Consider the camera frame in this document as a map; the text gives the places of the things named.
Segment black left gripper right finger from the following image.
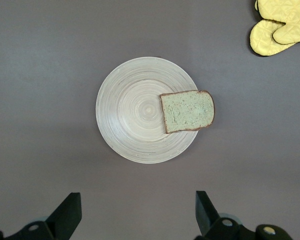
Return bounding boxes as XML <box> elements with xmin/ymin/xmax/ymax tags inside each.
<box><xmin>194</xmin><ymin>190</ymin><xmax>295</xmax><ymax>240</ymax></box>

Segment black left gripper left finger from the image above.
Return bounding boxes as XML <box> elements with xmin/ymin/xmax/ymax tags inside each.
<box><xmin>0</xmin><ymin>192</ymin><xmax>82</xmax><ymax>240</ymax></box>

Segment slice of brown-crust bread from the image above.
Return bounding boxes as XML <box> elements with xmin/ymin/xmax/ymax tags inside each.
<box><xmin>159</xmin><ymin>89</ymin><xmax>216</xmax><ymax>135</ymax></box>

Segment round pale wooden plate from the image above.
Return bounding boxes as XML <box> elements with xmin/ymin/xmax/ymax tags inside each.
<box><xmin>95</xmin><ymin>56</ymin><xmax>200</xmax><ymax>165</ymax></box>

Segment yellow quilted oven mitt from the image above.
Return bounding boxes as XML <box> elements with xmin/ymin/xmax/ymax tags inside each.
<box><xmin>249</xmin><ymin>19</ymin><xmax>297</xmax><ymax>57</ymax></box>
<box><xmin>254</xmin><ymin>0</ymin><xmax>300</xmax><ymax>45</ymax></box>

